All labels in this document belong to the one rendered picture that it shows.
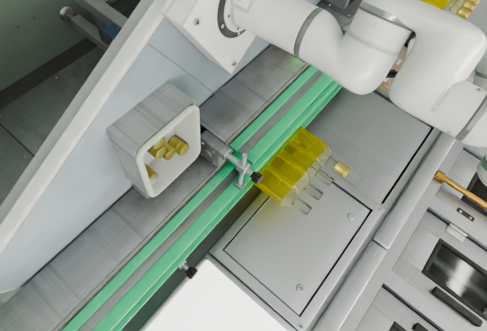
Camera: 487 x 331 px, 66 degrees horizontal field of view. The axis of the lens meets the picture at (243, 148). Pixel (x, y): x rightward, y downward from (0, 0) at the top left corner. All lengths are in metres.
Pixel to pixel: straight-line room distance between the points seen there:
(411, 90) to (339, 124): 0.82
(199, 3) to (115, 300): 0.67
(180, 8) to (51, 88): 0.93
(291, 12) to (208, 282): 0.75
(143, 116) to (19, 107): 0.81
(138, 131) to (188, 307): 0.54
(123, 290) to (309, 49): 0.67
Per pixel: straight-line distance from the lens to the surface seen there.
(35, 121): 1.48
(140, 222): 0.98
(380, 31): 0.65
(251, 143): 0.98
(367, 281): 1.21
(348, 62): 0.66
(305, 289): 1.14
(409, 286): 1.28
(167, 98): 0.80
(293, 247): 1.16
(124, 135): 0.77
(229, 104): 1.02
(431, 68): 0.63
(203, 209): 1.00
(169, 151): 0.90
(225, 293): 1.11
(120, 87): 0.74
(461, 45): 0.63
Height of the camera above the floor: 1.18
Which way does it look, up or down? 15 degrees down
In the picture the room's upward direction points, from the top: 127 degrees clockwise
